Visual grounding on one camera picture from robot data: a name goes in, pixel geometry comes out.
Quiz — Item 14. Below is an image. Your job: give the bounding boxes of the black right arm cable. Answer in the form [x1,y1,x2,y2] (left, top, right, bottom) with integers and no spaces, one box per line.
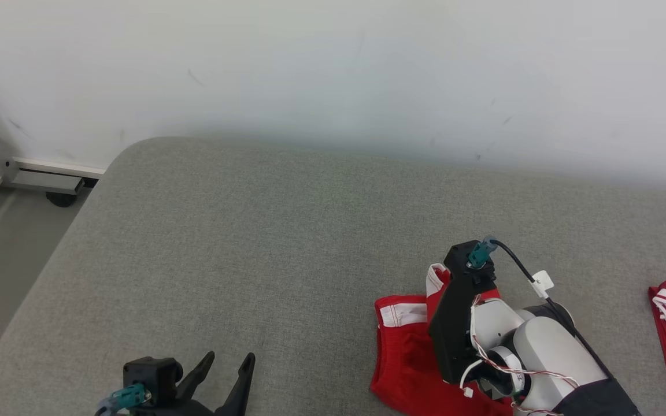
[490,239,620,382]

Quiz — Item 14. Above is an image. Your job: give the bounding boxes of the teal right camera connector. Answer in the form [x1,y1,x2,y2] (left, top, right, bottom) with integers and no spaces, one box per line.
[466,235,498,270]

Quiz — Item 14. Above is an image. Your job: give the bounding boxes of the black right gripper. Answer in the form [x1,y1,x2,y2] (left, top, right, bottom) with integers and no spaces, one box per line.
[428,269,498,385]

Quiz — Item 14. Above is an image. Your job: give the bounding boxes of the teal camera connector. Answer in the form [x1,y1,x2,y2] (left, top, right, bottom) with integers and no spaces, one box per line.
[96,384,153,415]
[466,235,498,270]

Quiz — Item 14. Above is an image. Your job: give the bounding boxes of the red white wire bundle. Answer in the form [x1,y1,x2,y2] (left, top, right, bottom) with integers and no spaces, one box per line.
[459,294,581,416]

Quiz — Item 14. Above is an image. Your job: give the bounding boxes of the small white cable tag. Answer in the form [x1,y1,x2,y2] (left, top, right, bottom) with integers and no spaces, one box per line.
[531,270,555,299]

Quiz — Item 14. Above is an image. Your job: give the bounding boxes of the white frame base rail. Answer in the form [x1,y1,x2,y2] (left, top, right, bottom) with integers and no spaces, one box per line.
[5,156,107,195]

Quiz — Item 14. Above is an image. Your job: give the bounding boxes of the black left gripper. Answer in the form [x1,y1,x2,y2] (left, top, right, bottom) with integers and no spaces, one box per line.
[136,351,256,416]

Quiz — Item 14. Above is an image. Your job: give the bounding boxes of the red white-trimmed shorts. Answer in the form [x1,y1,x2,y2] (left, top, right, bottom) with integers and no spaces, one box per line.
[370,263,514,416]

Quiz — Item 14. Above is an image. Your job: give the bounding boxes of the teal left camera connector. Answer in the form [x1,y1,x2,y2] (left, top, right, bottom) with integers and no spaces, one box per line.
[96,384,153,415]

